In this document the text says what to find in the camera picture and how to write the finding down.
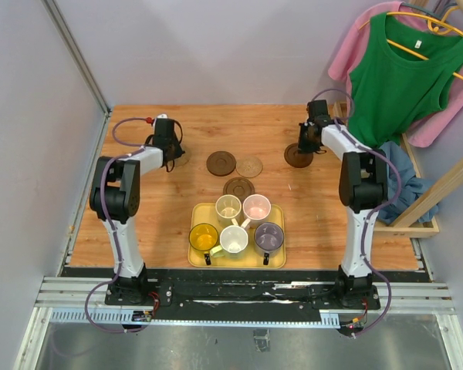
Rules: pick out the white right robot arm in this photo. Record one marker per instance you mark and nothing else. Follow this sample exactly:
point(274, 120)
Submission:
point(362, 185)

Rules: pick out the blue cloth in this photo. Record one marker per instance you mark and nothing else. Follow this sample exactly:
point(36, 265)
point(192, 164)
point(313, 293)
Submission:
point(412, 187)

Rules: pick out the cream mug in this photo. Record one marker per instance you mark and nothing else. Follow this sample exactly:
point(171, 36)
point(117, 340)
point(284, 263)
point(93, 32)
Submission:
point(228, 208)

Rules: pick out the pink t-shirt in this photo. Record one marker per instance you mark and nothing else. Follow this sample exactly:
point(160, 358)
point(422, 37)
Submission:
point(421, 133)

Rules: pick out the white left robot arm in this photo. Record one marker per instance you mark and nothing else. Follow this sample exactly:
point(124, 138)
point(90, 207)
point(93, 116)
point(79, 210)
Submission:
point(115, 190)

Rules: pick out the green tank top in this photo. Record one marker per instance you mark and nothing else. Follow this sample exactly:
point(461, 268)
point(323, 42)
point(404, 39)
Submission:
point(387, 100)

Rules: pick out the white faceted mug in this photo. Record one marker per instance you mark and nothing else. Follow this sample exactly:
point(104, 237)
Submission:
point(233, 241)

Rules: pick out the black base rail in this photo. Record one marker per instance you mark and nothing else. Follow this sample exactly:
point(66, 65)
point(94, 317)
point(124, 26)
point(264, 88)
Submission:
point(321, 289)

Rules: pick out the yellow clothes hanger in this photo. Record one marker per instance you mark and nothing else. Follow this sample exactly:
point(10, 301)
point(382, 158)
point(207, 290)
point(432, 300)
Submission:
point(433, 54)

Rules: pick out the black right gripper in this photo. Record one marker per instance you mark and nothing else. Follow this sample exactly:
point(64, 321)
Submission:
point(302, 145)

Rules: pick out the dark brown wooden coaster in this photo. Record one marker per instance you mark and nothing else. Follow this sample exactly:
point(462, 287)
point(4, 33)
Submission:
point(239, 187)
point(296, 159)
point(221, 163)

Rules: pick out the purple black mug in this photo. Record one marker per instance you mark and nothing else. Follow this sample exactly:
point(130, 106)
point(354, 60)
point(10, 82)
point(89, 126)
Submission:
point(268, 239)

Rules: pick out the yellow glass mug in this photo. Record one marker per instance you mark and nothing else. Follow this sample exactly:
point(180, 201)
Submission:
point(202, 238)

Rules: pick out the light wooden rack frame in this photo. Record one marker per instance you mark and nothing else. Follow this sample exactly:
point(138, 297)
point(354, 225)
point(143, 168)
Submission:
point(406, 225)

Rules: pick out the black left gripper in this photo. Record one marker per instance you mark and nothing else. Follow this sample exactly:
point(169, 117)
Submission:
point(179, 152)

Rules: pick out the pink mug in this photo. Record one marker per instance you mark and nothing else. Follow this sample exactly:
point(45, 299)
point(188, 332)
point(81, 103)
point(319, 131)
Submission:
point(256, 209)

